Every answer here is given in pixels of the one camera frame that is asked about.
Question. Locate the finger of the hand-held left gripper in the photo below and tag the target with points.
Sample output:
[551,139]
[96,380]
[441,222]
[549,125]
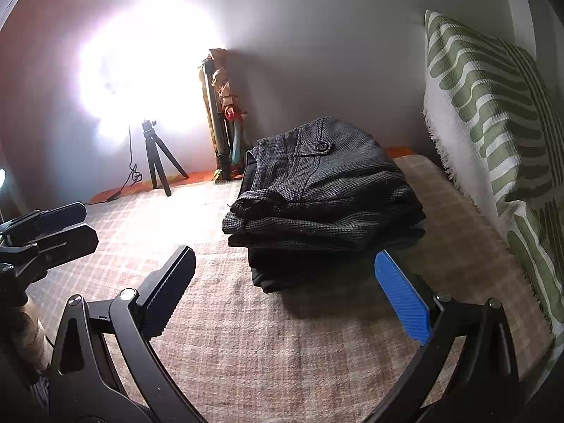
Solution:
[75,240]
[66,215]

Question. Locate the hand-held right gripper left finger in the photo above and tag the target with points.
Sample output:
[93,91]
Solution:
[172,291]

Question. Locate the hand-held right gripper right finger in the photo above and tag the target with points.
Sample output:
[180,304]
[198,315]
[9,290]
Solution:
[403,299]

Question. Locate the grey checked pants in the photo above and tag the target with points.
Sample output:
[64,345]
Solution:
[326,185]

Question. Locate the person's left forearm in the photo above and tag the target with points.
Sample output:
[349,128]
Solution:
[31,335]

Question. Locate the small black tripod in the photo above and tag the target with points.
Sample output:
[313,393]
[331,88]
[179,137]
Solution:
[152,150]

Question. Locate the stack of folded dark clothes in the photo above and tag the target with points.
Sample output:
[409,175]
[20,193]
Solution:
[299,268]

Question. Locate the beige plaid blanket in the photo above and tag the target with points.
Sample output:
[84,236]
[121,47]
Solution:
[264,352]

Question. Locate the person's striped clothing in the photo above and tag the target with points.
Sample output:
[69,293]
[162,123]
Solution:
[39,390]

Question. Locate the folded silver tripod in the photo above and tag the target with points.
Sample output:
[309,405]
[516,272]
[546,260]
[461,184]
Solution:
[216,114]

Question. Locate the green striped white pillow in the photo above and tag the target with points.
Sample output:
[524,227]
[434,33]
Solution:
[498,110]

